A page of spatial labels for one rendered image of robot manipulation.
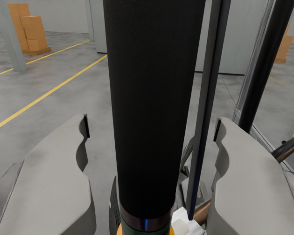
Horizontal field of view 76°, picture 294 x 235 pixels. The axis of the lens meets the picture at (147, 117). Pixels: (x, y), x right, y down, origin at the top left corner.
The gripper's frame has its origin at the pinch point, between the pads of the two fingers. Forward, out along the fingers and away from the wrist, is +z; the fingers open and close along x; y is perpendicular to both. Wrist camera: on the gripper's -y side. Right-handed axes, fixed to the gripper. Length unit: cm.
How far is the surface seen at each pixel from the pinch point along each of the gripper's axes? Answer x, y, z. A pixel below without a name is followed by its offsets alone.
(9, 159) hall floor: -172, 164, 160
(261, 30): 70, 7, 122
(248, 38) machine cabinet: 249, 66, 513
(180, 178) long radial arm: 13, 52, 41
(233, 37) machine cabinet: 212, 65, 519
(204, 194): 20, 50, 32
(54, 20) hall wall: -610, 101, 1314
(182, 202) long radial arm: 12, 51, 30
